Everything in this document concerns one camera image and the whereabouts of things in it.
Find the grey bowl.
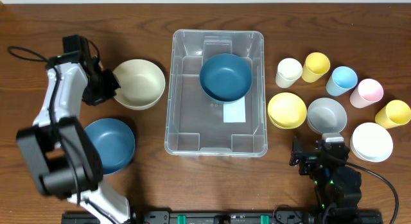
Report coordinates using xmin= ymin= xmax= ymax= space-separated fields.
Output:
xmin=307 ymin=98 xmax=347 ymax=134

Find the cream bowl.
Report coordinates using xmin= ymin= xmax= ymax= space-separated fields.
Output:
xmin=113 ymin=59 xmax=166 ymax=110

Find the white bowl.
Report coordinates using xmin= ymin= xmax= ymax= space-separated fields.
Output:
xmin=349 ymin=123 xmax=394 ymax=162

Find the clear plastic storage bin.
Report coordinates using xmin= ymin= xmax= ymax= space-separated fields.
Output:
xmin=164 ymin=30 xmax=268 ymax=157

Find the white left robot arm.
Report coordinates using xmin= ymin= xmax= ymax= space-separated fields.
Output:
xmin=16 ymin=56 xmax=134 ymax=223

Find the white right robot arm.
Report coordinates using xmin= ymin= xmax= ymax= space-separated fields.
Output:
xmin=290 ymin=133 xmax=364 ymax=223

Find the yellow bowl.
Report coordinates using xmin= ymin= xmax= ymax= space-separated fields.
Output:
xmin=267 ymin=92 xmax=307 ymax=129

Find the pink cup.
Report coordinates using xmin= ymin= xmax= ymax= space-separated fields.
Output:
xmin=349 ymin=78 xmax=384 ymax=108

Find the light blue cup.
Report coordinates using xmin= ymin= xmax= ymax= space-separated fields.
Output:
xmin=326 ymin=66 xmax=358 ymax=96

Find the yellow cup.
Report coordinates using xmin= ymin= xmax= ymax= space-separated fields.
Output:
xmin=375 ymin=99 xmax=410 ymax=129
xmin=302 ymin=52 xmax=331 ymax=83

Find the cream cup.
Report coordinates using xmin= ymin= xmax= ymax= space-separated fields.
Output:
xmin=275 ymin=58 xmax=302 ymax=88

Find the white label in bin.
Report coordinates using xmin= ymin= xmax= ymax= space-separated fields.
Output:
xmin=223 ymin=97 xmax=246 ymax=123

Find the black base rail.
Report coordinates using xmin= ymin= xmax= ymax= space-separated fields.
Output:
xmin=60 ymin=210 xmax=383 ymax=224

